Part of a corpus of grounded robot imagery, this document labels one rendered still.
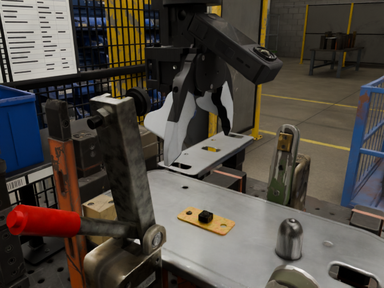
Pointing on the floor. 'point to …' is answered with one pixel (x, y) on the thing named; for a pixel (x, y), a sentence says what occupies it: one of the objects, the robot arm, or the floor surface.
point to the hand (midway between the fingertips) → (205, 151)
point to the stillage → (361, 119)
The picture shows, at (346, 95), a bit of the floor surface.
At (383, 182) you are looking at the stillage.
